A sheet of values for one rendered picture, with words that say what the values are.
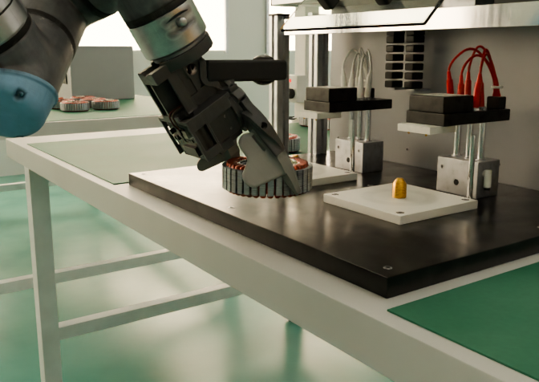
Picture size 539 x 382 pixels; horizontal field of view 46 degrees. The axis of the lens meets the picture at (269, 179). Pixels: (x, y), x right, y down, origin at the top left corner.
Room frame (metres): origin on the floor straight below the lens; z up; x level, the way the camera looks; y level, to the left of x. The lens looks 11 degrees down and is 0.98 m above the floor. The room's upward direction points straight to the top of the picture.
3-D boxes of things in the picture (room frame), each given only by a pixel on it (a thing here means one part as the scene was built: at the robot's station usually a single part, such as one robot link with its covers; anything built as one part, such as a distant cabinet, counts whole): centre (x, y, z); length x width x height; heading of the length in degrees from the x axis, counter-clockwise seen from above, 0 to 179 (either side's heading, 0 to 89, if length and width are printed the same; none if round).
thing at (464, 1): (0.99, -0.30, 1.05); 0.06 x 0.04 x 0.04; 34
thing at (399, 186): (0.86, -0.18, 0.80); 0.02 x 0.02 x 0.03
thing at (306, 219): (0.96, -0.12, 0.76); 0.64 x 0.47 x 0.02; 34
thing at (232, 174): (0.77, 0.00, 0.83); 0.11 x 0.11 x 0.04
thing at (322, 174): (1.06, -0.04, 0.78); 0.15 x 0.15 x 0.01; 34
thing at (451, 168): (0.94, -0.30, 0.80); 0.07 x 0.05 x 0.06; 34
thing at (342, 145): (1.14, -0.16, 0.80); 0.07 x 0.05 x 0.06; 34
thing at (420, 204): (0.86, -0.18, 0.78); 0.15 x 0.15 x 0.01; 34
